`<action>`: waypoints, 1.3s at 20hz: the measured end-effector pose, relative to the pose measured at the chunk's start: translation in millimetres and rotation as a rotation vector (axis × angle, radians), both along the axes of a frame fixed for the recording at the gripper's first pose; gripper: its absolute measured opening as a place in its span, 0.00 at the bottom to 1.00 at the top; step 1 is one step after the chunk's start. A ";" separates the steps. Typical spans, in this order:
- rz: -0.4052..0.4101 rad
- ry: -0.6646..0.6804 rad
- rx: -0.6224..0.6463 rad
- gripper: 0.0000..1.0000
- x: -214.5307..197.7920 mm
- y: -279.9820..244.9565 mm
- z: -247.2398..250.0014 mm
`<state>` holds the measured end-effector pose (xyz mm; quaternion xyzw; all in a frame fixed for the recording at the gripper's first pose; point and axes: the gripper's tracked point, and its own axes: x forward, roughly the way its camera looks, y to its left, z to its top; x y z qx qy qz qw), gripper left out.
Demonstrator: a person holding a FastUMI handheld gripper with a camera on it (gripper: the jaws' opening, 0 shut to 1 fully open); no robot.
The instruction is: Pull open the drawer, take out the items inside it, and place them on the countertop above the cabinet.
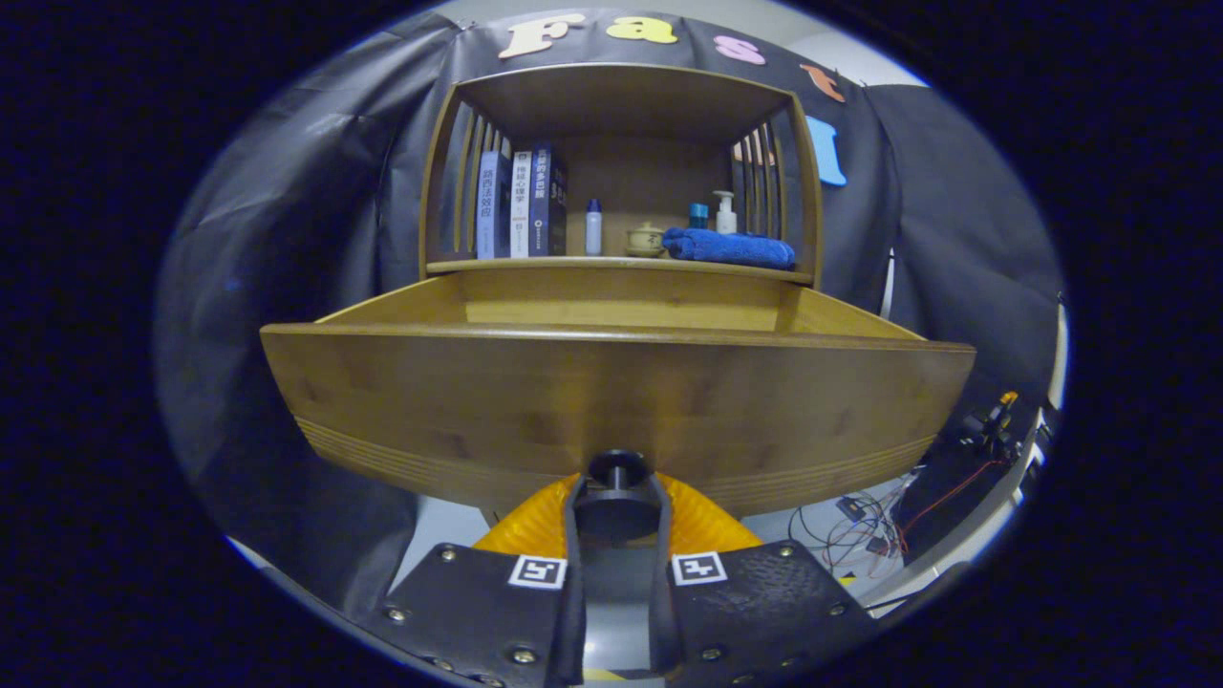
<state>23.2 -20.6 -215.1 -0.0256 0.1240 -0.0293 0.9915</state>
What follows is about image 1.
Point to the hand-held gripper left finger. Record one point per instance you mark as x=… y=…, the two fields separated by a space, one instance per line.
x=573 y=621

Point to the white pump bottle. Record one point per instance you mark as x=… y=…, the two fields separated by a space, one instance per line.
x=726 y=222

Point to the wooden cabinet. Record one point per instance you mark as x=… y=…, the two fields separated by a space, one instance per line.
x=640 y=172

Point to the dark blue book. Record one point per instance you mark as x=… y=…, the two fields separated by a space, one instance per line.
x=542 y=201

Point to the folded blue towel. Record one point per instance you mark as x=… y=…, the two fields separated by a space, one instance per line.
x=731 y=250

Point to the wooden drawer with black knob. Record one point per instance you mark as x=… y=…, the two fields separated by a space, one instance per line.
x=621 y=401

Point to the beige lidded teacup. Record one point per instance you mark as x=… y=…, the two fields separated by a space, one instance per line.
x=646 y=241

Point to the white book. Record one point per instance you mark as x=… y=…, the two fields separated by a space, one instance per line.
x=521 y=205

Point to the wooden countertop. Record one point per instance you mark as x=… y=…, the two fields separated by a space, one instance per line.
x=573 y=264

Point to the black device with orange tip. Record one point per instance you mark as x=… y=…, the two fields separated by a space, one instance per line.
x=992 y=425

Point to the white bottle with blue cap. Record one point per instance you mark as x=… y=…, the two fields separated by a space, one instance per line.
x=593 y=234

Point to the pale blue book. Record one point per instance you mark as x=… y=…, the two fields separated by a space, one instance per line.
x=489 y=205

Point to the teal bottle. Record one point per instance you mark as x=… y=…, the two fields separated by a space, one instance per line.
x=698 y=216

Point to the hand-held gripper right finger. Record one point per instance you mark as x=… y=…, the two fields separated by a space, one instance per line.
x=662 y=612

